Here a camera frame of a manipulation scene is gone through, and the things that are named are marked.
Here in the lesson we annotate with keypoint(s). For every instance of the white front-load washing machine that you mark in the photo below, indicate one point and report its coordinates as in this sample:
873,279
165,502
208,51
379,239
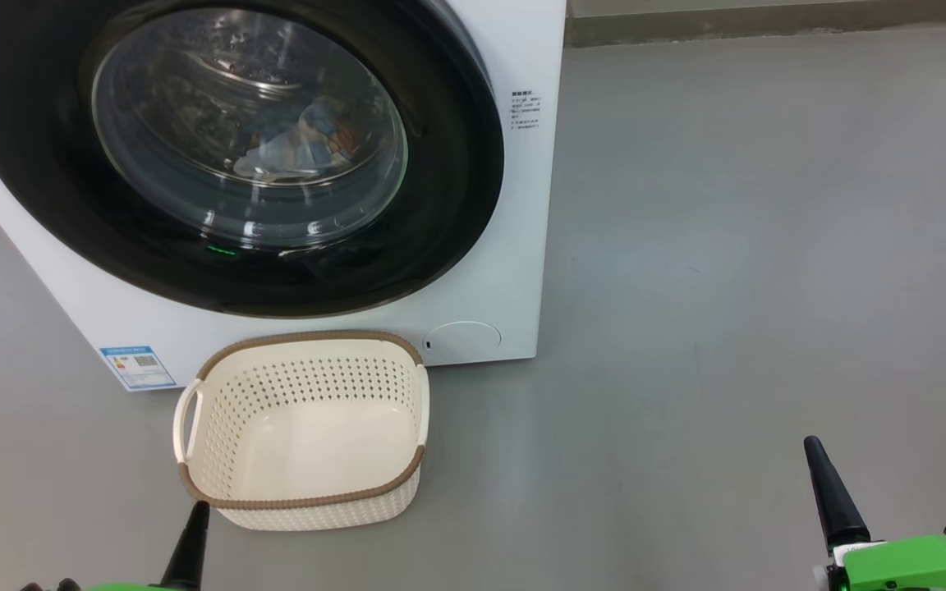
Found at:
514,246

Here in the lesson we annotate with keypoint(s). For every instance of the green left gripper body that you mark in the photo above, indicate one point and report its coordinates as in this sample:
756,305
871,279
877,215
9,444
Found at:
144,587

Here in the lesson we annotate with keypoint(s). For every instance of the blue energy label sticker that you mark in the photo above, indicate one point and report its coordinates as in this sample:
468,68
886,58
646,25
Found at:
138,368

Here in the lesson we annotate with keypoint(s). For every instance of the cream perforated laundry basket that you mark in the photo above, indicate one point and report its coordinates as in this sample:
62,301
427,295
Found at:
309,435

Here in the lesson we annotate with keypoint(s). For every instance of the round white filter cover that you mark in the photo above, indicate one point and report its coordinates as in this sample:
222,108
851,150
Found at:
463,341

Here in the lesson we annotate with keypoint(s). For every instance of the black round glass washer door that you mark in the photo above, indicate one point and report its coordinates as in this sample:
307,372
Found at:
29,148

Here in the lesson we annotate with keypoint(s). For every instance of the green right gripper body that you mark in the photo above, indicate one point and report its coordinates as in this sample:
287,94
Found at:
916,562

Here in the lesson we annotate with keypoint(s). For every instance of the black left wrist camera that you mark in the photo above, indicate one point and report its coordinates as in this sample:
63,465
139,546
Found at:
50,586

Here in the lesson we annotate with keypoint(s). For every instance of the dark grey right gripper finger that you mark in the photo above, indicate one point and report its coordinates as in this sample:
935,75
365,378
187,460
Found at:
838,509

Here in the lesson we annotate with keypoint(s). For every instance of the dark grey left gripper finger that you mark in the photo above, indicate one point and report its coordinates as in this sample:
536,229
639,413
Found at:
192,550

